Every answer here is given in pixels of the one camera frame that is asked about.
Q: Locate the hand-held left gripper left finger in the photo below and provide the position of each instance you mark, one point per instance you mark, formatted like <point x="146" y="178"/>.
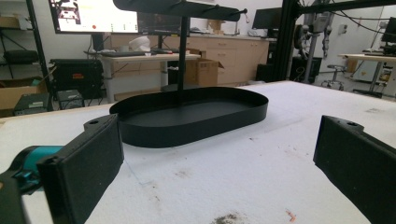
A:
<point x="81" y="168"/>

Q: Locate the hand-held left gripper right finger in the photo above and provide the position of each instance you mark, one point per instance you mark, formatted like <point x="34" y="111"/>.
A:
<point x="358" y="161"/>

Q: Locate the black electronic device box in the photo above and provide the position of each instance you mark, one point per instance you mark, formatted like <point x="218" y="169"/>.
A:
<point x="32" y="104"/>
<point x="70" y="99"/>

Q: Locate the metal stool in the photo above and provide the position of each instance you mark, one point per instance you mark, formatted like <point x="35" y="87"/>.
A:
<point x="335" y="76"/>

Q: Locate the black equipment case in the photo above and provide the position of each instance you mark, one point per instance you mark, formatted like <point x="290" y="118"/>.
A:
<point x="76" y="77"/>

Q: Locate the large cardboard box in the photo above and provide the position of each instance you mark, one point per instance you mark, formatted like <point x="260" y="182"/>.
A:
<point x="14" y="95"/>

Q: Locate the wooden table with metal legs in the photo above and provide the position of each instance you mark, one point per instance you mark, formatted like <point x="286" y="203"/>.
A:
<point x="367" y="57"/>

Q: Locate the black two-tier tray stand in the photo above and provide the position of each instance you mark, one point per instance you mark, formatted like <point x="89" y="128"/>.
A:
<point x="186" y="127"/>

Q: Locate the black keyboard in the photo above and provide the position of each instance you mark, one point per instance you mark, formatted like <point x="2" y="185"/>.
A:
<point x="123" y="53"/>

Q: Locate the black bag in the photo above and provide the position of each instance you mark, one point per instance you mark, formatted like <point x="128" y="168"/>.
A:
<point x="20" y="56"/>

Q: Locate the light wooden desk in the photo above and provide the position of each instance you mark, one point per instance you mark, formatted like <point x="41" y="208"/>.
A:
<point x="149" y="58"/>

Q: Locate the white foam table cover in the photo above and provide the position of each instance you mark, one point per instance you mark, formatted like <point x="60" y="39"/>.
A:
<point x="224" y="183"/>

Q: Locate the small black monitor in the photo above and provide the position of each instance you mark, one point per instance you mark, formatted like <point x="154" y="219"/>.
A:
<point x="389" y="29"/>

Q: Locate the white helmet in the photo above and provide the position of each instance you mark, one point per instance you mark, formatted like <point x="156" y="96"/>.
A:
<point x="140" y="43"/>

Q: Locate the black metal shelf rack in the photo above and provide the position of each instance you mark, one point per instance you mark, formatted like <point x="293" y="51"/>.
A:
<point x="35" y="37"/>

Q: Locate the large lit monitor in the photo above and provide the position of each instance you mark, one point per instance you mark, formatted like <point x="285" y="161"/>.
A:
<point x="99" y="15"/>

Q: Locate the open cardboard box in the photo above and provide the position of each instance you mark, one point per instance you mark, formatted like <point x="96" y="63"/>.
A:
<point x="202" y="73"/>

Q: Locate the light wooden cabinet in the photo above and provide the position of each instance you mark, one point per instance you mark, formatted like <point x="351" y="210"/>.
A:
<point x="243" y="56"/>

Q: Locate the dark monitor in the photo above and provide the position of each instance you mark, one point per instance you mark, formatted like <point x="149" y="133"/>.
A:
<point x="158" y="23"/>

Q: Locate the black metal frame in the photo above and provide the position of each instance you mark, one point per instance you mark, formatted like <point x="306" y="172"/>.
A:
<point x="286" y="40"/>

